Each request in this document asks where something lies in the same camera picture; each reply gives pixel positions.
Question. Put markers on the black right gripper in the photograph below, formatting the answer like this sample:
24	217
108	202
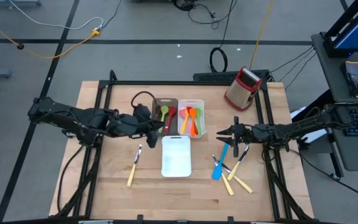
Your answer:
245	133

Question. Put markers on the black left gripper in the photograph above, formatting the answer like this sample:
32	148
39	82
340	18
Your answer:
132	126

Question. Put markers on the green silicone spoon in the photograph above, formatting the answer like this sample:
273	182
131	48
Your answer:
164	109

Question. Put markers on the red silicone spoon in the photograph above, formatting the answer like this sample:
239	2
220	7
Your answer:
172	111

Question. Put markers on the yellow silicone spatula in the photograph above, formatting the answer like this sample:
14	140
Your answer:
183	127

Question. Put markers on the red silicone spatula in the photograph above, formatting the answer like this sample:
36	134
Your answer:
196	127

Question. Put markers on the green silicone spatula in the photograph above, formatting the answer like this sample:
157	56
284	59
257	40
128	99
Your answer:
199	112

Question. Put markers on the blue silicone spatula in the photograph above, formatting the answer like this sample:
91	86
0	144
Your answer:
217	174

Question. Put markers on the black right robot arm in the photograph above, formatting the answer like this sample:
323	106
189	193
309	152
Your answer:
306	124

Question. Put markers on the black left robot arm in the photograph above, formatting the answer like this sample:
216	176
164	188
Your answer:
73	118

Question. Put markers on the white translucent plastic bin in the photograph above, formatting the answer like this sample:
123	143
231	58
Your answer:
182	104

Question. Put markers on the white opaque plastic bin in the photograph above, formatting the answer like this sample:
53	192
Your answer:
176	158

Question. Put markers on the red steel box grater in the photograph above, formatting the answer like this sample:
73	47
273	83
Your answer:
239	93

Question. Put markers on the black power strip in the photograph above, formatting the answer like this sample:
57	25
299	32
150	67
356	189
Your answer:
216	76

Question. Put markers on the black table clamp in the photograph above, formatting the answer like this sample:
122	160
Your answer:
140	218
230	219

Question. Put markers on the white paper sheet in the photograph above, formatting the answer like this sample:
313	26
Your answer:
315	137

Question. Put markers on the grey computer desk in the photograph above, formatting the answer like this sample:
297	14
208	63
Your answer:
331	77

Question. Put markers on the grey black work gloves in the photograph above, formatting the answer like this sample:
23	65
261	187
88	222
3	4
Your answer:
354	77

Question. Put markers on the black aluminium table frame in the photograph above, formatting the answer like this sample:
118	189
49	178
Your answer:
179	82

